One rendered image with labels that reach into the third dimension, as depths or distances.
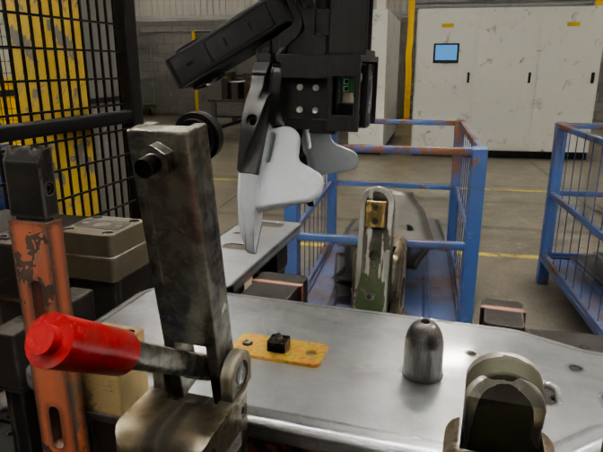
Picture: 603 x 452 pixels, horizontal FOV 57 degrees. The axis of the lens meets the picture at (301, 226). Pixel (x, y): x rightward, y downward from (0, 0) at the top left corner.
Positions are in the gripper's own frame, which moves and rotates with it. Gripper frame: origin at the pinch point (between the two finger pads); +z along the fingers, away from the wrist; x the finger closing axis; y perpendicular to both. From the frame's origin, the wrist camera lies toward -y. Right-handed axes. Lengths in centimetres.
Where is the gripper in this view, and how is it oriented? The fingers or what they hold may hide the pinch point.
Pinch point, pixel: (277, 227)
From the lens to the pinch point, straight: 46.4
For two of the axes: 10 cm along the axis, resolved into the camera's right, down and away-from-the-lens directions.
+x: 3.0, -2.6, 9.2
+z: -0.2, 9.6, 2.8
